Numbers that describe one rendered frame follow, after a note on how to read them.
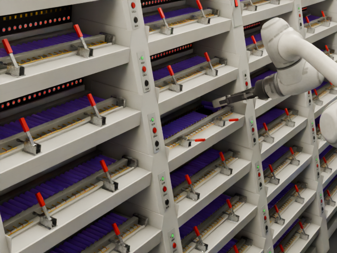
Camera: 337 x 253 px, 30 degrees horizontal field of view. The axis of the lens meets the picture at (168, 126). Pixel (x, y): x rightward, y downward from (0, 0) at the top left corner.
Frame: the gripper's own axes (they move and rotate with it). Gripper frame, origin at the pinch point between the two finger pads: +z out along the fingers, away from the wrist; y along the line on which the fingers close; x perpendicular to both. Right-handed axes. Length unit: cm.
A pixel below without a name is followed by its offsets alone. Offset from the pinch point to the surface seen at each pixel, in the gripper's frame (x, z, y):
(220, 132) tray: 9.7, -2.5, 12.9
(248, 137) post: 17.8, -1.2, -8.9
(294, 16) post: -22, -9, -79
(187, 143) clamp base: 6.9, -2.8, 36.9
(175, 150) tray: 7.4, -0.8, 42.2
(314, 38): -8, -6, -104
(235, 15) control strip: -29.6, -11.5, -11.6
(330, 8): -19, -4, -149
